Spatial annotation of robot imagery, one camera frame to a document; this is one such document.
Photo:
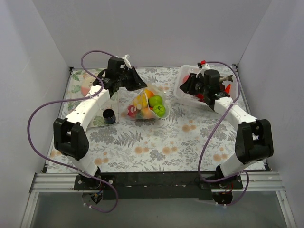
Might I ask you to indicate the aluminium frame rail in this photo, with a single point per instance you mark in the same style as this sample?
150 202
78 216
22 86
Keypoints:
60 182

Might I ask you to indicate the pink peach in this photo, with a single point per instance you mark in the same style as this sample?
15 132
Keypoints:
185 78

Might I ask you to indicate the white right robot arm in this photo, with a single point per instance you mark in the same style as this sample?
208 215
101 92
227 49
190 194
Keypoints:
254 140

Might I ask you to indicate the clear zip top bag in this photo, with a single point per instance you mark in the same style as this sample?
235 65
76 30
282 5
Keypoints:
156 91

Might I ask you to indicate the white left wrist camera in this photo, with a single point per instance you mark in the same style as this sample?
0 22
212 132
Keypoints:
126 62

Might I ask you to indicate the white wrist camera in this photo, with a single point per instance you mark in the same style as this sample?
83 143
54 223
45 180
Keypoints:
126 62
203 66

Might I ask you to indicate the red bell pepper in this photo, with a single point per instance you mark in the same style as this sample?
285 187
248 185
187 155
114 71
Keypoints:
200 97

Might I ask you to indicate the dark blue cup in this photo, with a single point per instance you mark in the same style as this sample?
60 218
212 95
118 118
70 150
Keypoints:
109 116

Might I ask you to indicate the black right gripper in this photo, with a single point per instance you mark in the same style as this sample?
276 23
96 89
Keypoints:
192 82

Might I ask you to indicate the red yellow mango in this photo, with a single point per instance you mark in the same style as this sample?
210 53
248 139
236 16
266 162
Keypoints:
147 113

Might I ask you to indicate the orange carrot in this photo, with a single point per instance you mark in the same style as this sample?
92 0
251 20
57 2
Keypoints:
227 89

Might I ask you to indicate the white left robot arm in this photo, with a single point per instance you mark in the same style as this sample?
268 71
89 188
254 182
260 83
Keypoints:
70 132

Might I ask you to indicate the white plastic basket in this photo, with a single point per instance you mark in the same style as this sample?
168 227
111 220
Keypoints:
191 100

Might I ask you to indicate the red apple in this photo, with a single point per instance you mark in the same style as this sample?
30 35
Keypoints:
132 110

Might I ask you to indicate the leaf pattern tray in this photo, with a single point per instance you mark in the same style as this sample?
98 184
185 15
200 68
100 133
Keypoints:
73 91

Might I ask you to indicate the floral table mat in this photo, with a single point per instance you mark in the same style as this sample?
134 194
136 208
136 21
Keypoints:
188 139

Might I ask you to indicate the grey toy fish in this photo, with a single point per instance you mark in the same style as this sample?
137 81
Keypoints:
226 78

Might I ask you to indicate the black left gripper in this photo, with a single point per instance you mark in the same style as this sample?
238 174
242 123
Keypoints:
129 77

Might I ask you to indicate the yellow orange mango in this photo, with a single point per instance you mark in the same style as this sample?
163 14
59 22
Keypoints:
149 93

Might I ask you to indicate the pink white round plate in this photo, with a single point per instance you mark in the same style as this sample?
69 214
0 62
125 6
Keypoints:
86 85

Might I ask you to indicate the yellow lemon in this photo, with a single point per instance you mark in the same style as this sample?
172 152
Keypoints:
140 102

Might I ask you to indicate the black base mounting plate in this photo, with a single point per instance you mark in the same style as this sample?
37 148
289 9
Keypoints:
150 185

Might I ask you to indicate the green apple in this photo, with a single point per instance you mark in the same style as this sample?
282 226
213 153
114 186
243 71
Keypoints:
155 100

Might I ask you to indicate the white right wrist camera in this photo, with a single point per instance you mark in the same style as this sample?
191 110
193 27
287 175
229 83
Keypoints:
203 66

